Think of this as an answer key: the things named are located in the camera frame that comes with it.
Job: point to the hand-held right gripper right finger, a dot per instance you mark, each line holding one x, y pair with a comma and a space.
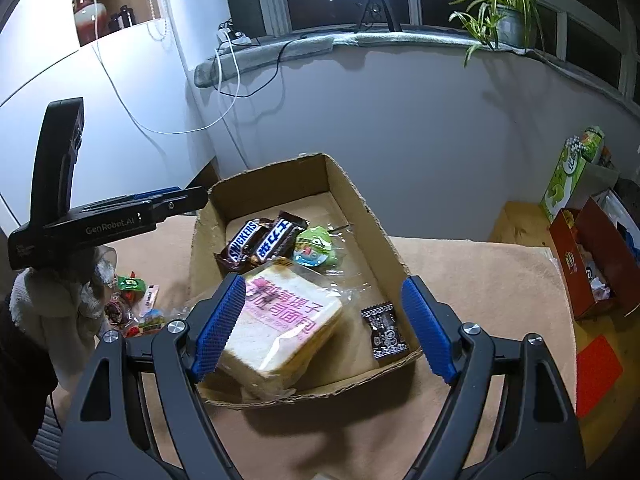
430, 335

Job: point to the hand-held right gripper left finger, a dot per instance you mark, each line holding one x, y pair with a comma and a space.
220, 330

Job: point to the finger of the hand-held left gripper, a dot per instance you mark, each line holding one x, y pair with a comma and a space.
180, 200

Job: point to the black candy packet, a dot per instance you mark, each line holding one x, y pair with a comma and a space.
382, 330

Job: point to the sliced bread packet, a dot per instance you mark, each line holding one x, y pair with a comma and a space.
290, 330

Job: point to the brown chocolate bar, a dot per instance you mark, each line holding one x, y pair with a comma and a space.
275, 240
242, 242

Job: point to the yellow candy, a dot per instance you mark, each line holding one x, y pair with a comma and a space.
283, 261

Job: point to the green jelly cup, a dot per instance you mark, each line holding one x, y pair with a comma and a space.
312, 245

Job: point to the person's left forearm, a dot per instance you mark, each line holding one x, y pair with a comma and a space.
50, 305

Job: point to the white small snack packet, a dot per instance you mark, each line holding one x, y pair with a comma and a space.
150, 296

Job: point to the beige tablecloth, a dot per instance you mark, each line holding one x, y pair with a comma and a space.
475, 270

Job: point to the small red candy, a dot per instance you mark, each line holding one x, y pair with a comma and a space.
132, 332

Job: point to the green wrapped candy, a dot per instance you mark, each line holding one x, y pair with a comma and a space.
131, 283

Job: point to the clear packet of dark snack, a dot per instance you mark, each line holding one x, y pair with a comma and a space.
120, 310

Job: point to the white cabinet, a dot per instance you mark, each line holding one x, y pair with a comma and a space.
165, 60

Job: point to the red cardboard box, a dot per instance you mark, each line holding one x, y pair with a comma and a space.
575, 270

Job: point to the white power strip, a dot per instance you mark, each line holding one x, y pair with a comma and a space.
235, 37

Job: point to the red paper sheet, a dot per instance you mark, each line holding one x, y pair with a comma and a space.
597, 375

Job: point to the black bottle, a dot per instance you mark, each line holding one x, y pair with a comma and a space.
122, 19

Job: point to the grey windowsill mat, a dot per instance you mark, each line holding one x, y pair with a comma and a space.
300, 47

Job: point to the red and white vase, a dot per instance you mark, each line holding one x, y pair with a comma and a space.
90, 20

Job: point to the grey ribbed panel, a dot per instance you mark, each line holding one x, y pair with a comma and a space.
46, 435

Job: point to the green printed carton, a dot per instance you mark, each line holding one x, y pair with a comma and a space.
565, 180

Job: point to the potted spider plant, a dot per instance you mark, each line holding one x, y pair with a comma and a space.
510, 25

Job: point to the white window frame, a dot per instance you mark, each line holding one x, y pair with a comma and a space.
270, 5

